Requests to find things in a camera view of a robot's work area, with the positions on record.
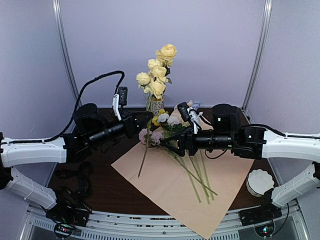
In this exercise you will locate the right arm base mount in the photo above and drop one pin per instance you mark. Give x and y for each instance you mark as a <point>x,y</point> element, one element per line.
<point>263,217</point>

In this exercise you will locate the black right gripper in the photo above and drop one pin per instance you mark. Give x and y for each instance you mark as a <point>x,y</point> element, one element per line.
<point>182,142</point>

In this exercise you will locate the patterned cup yellow inside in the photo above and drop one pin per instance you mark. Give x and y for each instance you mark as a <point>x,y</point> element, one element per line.
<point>154,105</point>

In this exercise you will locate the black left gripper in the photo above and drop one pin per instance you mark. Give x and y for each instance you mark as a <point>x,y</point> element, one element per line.
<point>131,126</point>

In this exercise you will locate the yellow fake flower stem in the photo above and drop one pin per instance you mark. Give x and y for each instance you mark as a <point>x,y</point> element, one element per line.
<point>170,125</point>

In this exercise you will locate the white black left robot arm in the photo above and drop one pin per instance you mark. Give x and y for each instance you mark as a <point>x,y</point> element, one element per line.
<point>92,130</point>

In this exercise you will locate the right aluminium frame post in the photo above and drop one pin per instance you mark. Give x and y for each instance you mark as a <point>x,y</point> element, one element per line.
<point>264,30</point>

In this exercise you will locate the left aluminium frame post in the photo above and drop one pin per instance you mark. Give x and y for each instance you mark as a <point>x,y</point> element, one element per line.
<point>63,44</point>

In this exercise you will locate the blue fake flower stem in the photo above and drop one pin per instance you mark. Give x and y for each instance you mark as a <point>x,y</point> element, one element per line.
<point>196,105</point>

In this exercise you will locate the aluminium front rail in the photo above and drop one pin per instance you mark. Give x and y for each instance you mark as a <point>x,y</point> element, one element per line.
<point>115,226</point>

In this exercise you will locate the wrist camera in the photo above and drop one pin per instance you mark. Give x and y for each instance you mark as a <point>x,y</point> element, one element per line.
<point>191,116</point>
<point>119,101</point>

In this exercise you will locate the pale pink rose stem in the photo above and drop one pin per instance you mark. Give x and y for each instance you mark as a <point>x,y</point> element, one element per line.
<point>158,130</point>

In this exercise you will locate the black printed ribbon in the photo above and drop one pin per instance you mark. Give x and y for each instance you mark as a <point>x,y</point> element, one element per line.
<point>76,199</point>

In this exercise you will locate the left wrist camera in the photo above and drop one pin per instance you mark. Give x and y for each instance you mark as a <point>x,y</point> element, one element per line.
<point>119,101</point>

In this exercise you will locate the peach wrapping paper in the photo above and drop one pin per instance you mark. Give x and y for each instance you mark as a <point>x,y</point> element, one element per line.
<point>167,184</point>

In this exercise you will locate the aluminium frame post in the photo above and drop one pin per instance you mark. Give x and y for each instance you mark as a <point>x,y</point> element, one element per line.
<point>264,30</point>
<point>63,44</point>

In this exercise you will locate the pink fake flower stem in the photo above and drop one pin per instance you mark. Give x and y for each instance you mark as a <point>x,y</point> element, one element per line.
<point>209,194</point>

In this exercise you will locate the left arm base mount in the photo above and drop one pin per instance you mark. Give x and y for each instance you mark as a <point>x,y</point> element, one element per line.
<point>68,214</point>

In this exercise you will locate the white scalloped bowl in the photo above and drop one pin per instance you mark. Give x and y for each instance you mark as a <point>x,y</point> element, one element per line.
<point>258,182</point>

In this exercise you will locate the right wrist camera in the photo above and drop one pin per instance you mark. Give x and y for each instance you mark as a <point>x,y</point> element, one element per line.
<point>191,116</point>

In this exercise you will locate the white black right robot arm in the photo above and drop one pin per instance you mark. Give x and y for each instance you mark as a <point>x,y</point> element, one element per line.
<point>252,141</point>

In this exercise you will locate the cream fake flower bunch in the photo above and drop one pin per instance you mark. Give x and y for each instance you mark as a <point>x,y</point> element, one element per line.
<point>154,82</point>

